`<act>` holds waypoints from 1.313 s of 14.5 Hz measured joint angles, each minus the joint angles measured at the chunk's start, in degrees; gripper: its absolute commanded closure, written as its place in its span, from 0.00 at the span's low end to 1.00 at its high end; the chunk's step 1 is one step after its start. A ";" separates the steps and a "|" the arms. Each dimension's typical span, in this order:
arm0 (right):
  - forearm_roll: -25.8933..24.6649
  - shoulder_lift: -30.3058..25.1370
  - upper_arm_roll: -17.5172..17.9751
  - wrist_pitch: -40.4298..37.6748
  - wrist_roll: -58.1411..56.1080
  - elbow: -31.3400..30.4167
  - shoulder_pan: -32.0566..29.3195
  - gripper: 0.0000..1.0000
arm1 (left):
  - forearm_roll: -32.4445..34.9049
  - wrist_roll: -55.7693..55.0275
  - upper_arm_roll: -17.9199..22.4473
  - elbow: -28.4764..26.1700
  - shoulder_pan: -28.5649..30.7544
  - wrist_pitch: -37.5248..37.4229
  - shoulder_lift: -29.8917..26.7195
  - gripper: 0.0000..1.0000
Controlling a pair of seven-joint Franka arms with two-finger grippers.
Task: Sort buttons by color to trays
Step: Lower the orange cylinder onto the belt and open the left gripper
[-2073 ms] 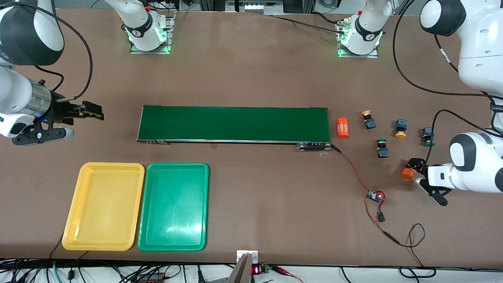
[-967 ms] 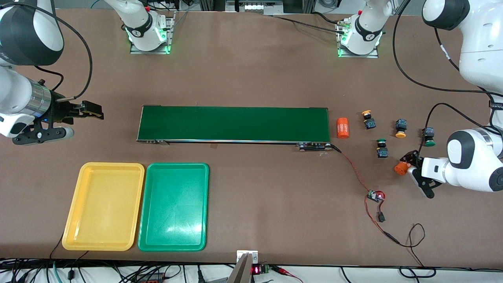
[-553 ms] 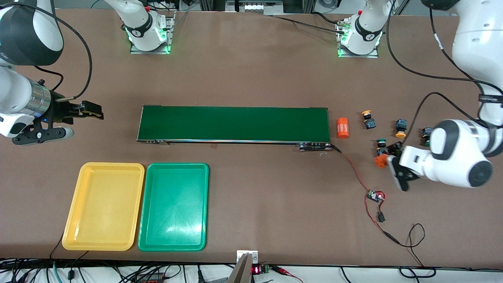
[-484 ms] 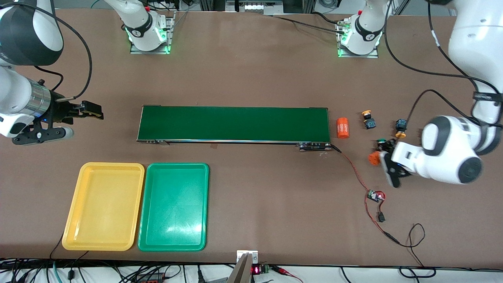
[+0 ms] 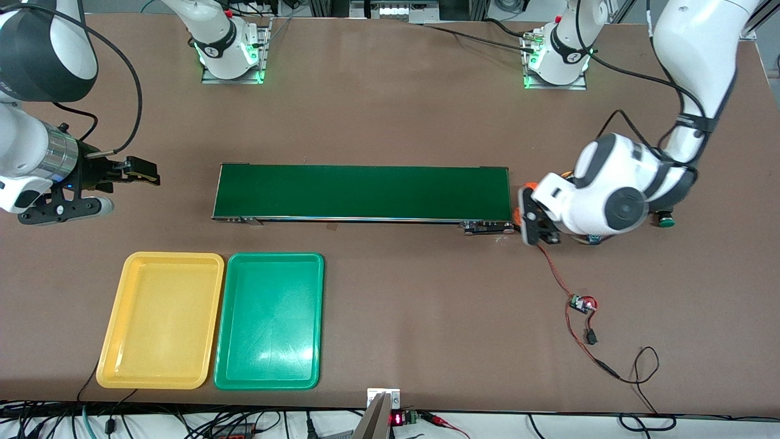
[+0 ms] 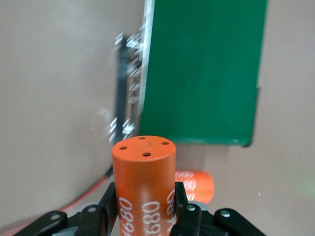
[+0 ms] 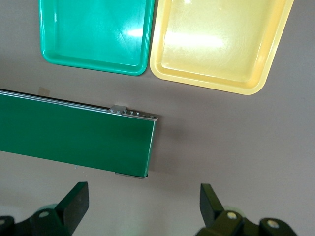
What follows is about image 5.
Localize looped thin black cable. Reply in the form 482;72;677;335
609;345;678;432

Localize green plastic tray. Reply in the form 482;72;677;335
213;252;325;391

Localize yellow plastic tray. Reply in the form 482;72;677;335
96;251;225;390

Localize silver camera mount bracket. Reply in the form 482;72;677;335
366;388;402;410

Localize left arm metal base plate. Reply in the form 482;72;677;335
522;30;588;91

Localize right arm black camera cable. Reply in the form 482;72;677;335
18;3;144;153

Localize green conveyor belt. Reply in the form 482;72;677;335
211;162;519;236

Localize long black table cable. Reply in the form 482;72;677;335
420;22;537;54

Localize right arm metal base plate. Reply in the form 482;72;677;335
201;17;272;85

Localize red clip lead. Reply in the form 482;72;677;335
420;412;471;439

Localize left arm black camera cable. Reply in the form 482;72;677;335
585;49;711;168

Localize grey metal profile bar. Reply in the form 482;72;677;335
352;393;391;439

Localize aluminium frame strut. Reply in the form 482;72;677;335
739;12;780;41

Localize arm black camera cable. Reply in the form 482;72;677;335
585;49;711;168
18;3;144;153

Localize silver metal box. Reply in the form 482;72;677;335
349;0;441;24

